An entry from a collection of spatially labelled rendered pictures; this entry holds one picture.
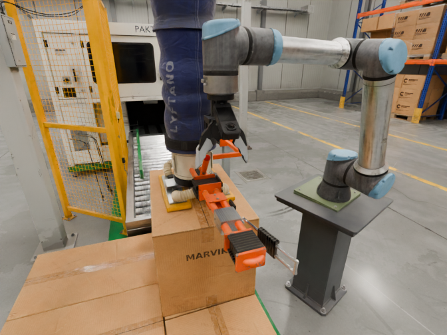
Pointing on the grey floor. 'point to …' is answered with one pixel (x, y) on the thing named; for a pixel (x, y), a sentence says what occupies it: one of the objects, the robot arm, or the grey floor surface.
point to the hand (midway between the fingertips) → (223, 167)
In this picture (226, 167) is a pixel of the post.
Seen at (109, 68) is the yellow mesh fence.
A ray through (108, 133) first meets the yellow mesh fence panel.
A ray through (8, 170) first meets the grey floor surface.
